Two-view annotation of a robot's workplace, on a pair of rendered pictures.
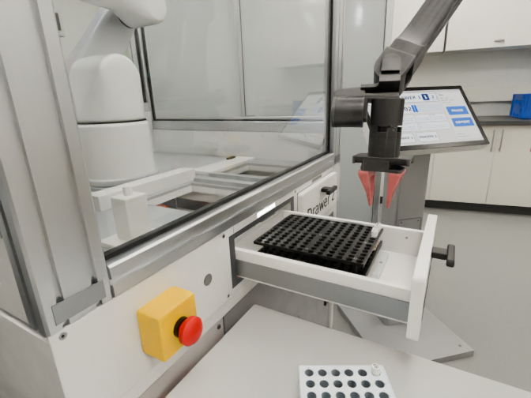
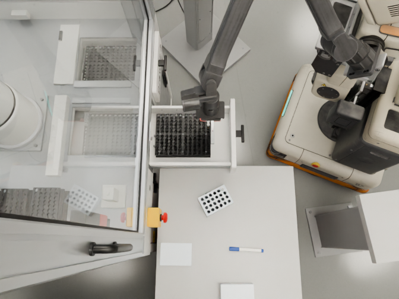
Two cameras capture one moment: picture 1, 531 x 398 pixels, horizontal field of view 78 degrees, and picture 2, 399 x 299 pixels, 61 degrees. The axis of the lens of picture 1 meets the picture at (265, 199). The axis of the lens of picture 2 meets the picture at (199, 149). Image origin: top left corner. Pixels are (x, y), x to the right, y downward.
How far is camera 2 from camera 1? 1.05 m
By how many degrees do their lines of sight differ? 59
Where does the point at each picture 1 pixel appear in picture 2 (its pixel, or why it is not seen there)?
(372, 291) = (216, 165)
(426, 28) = (225, 53)
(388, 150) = (214, 114)
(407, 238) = not seen: hidden behind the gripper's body
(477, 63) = not seen: outside the picture
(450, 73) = not seen: outside the picture
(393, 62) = (212, 87)
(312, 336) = (193, 174)
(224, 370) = (170, 206)
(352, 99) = (193, 103)
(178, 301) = (157, 215)
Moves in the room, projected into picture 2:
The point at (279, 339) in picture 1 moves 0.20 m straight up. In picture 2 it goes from (181, 181) to (177, 172)
